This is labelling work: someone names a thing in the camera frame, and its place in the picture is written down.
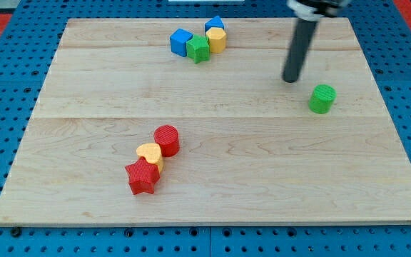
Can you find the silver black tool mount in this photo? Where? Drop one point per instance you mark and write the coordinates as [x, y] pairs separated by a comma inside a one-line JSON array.
[[314, 10]]

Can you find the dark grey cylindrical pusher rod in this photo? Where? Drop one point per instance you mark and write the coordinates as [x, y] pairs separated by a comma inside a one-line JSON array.
[[299, 45]]

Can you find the green star block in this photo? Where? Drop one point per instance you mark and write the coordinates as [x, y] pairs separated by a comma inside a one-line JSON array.
[[198, 49]]

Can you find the red star block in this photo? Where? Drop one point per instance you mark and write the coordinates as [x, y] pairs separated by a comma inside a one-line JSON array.
[[142, 176]]

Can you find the green cylinder block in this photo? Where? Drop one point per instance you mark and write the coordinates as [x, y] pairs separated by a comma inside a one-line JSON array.
[[322, 99]]

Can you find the yellow hexagon block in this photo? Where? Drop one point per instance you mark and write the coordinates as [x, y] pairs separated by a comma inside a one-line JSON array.
[[217, 39]]

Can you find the blue triangle block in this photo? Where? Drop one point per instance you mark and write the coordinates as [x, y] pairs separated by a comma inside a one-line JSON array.
[[215, 22]]

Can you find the blue cube block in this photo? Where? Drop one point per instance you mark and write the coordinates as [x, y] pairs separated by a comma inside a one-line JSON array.
[[178, 40]]

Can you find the red cylinder block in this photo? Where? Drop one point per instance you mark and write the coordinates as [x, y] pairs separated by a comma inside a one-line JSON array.
[[167, 137]]

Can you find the yellow heart block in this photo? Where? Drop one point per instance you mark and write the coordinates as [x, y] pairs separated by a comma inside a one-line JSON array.
[[152, 153]]

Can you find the light wooden board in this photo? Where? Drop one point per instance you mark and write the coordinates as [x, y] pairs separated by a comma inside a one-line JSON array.
[[252, 153]]

